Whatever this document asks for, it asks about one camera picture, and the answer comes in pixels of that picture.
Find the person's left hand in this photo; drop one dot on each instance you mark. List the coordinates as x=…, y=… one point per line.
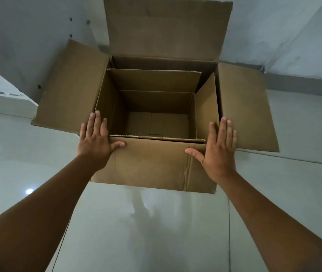
x=94, y=147

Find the person's right hand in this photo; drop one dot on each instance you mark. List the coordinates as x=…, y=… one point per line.
x=220, y=155

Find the person's left thumb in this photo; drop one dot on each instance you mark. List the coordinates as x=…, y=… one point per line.
x=118, y=145

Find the person's left middle finger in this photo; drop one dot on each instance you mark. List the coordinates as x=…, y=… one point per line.
x=97, y=123

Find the person's left little finger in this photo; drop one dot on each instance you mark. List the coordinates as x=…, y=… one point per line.
x=83, y=131

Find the person's right thumb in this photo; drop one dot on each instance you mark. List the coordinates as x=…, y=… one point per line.
x=195, y=154

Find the person's right middle finger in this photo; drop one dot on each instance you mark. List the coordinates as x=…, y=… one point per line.
x=222, y=128

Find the person's right little finger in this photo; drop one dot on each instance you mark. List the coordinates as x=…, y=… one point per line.
x=234, y=137

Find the large cardboard box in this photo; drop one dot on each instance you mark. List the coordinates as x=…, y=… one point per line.
x=155, y=164

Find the person's left forearm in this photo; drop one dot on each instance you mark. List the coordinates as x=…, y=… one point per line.
x=36, y=215

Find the person's right forearm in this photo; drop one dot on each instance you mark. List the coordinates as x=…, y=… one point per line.
x=274, y=229

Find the small open cardboard box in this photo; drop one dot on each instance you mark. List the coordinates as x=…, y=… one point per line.
x=155, y=80

